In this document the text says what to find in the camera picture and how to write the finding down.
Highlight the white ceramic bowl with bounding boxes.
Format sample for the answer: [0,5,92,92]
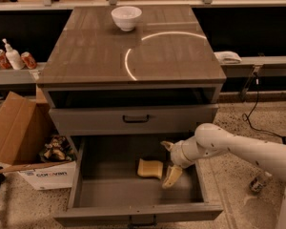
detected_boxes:
[112,6,142,31]

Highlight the grey wall shelf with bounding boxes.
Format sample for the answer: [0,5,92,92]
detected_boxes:
[0,62,46,85]

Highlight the white printed cardboard box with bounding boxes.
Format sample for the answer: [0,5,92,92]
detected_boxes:
[19,161,76,190]

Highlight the closed grey upper drawer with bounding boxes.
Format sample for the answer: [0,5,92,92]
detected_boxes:
[50,104,218,135]

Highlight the red can left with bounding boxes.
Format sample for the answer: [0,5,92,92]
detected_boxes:
[0,50,11,69]

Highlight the crumpled snack bags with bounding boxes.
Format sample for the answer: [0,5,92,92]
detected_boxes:
[39,135,75,162]

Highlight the grey drawer cabinet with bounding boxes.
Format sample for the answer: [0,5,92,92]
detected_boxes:
[36,4,227,145]

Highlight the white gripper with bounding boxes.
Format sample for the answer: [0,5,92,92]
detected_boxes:
[160,136,204,189]

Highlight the yellow sponge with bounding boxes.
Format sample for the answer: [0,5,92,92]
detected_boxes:
[137,158,163,179]

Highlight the white pump bottle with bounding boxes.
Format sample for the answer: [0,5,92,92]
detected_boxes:
[3,38,24,70]

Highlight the folded white cloth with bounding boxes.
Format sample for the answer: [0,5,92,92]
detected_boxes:
[214,51,241,64]

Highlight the open grey middle drawer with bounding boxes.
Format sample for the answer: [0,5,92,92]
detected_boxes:
[54,134,223,228]

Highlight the black cable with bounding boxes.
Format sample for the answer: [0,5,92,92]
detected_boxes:
[241,73,286,141]

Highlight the red can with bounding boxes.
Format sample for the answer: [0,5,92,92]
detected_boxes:
[21,52,37,70]
[0,50,11,69]

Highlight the clear plastic bottle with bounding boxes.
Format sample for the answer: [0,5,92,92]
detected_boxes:
[249,172,273,194]

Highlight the brown cardboard box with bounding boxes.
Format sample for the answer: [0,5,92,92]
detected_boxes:
[0,92,52,165]

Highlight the red can right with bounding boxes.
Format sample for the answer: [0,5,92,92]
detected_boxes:
[21,52,37,70]

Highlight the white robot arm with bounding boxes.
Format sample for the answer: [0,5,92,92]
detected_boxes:
[161,123,286,229]

